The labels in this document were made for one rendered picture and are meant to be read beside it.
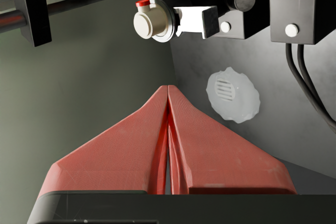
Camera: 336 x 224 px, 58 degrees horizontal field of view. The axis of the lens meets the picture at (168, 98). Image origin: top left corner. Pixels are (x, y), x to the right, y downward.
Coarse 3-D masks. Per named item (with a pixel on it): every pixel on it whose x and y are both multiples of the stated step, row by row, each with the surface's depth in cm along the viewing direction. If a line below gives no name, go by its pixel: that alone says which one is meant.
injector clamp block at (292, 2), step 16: (256, 0) 28; (272, 0) 24; (288, 0) 23; (304, 0) 23; (320, 0) 22; (224, 16) 28; (240, 16) 27; (256, 16) 28; (272, 16) 25; (288, 16) 24; (304, 16) 23; (320, 16) 23; (224, 32) 29; (240, 32) 28; (256, 32) 29; (272, 32) 26; (288, 32) 24; (304, 32) 24; (320, 32) 24
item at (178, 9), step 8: (176, 8) 17; (184, 8) 17; (192, 8) 16; (200, 8) 16; (216, 8) 16; (184, 16) 17; (192, 16) 17; (176, 24) 18; (184, 24) 17; (192, 24) 17; (200, 24) 17; (176, 32) 18
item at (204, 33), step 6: (204, 12) 15; (210, 12) 15; (204, 18) 15; (210, 18) 15; (204, 24) 15; (210, 24) 15; (216, 24) 16; (204, 30) 15; (210, 30) 16; (216, 30) 16; (204, 36) 15
